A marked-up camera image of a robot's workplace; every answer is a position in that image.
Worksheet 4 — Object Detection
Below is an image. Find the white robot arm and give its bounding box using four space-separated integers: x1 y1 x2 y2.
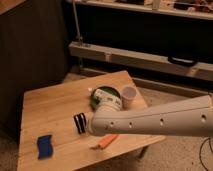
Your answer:
87 95 213 137

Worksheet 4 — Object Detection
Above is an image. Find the orange toy carrot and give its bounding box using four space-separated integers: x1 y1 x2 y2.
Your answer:
92 134 118 150

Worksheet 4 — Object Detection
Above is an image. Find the metal pole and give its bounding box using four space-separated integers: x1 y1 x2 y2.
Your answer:
72 0 83 71

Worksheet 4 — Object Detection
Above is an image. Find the long metal case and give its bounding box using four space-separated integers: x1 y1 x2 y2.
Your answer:
69 41 213 81

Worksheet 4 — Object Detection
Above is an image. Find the blue sponge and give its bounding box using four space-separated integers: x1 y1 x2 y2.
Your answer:
37 135 53 160

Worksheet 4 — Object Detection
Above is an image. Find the wooden shelf board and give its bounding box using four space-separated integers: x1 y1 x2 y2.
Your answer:
66 0 213 21

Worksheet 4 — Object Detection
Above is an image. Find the black case handle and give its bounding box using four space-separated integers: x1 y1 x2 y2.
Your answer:
168 57 198 67

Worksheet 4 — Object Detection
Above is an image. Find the black floor cable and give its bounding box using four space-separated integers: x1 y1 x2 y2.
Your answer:
199 135 213 169

